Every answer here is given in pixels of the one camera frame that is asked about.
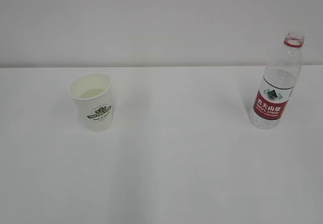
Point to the white paper cup green logo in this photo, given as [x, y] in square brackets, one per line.
[92, 95]

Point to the clear water bottle red label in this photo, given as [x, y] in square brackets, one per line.
[278, 82]

